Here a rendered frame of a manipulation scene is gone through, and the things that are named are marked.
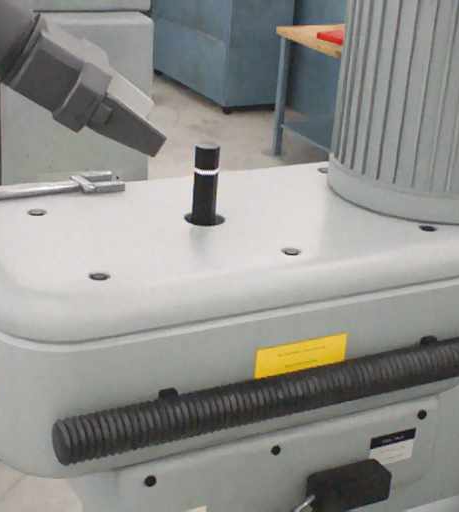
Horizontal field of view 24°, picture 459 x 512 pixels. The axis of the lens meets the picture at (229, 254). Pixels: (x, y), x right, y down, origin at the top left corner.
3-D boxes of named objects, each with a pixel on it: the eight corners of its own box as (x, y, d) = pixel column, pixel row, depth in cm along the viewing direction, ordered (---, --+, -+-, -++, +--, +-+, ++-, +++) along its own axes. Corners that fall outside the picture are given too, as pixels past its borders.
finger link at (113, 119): (149, 161, 88) (84, 123, 86) (170, 129, 87) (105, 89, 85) (151, 167, 87) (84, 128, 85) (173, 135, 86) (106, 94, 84)
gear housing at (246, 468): (119, 574, 91) (123, 473, 87) (26, 429, 110) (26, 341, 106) (435, 484, 106) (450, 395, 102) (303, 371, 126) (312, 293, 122)
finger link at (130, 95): (158, 97, 96) (98, 61, 94) (139, 127, 97) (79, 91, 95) (156, 93, 98) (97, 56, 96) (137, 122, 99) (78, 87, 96)
